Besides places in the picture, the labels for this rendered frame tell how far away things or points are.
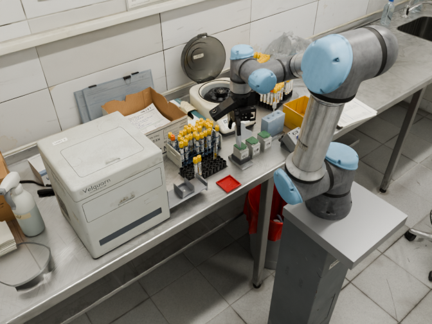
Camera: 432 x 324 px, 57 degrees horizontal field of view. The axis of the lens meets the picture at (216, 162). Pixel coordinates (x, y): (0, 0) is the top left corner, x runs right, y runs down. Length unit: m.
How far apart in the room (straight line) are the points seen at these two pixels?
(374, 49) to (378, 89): 1.27
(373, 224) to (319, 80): 0.63
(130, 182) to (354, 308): 1.48
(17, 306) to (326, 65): 1.03
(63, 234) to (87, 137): 0.34
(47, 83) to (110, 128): 0.45
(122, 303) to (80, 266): 0.96
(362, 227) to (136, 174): 0.73
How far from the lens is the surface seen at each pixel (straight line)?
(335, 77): 0.88
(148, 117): 1.74
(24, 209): 1.36
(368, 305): 2.32
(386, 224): 1.40
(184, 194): 1.40
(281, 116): 1.69
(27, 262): 1.39
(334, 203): 1.32
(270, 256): 2.21
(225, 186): 1.47
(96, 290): 2.00
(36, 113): 1.70
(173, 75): 1.93
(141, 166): 1.17
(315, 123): 1.01
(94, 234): 1.24
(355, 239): 1.33
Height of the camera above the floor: 1.90
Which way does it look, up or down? 40 degrees down
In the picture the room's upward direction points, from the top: straight up
